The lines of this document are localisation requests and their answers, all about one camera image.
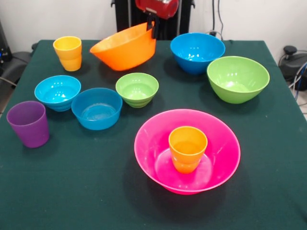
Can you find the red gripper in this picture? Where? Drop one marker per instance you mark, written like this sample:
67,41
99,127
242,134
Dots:
156,6

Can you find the large orange bowl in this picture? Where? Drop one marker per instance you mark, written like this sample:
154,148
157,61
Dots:
127,52

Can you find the medium blue bowl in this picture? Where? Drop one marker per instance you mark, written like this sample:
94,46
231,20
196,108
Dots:
196,55

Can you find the large green bowl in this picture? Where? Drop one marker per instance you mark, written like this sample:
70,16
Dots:
239,79

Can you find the large pink bowl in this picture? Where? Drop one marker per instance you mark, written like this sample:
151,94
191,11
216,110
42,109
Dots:
153,153

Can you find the orange cup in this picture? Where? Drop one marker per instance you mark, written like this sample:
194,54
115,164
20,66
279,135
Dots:
189,160

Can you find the black computer tower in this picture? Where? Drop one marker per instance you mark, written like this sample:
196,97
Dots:
4,48

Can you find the black power plug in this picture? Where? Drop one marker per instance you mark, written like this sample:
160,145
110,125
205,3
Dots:
212,35

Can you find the small green bowl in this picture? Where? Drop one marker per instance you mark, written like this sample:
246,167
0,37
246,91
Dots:
136,88

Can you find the yellow cup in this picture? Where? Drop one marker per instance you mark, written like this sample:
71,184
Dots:
68,55

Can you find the dark blue bowl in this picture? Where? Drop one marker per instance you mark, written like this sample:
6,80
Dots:
96,110

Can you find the small light blue bowl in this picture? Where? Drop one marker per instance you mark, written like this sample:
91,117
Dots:
57,91

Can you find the purple cup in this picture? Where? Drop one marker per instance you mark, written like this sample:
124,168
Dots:
28,127

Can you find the dark green tablecloth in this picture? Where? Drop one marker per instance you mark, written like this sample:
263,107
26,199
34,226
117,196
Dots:
72,179

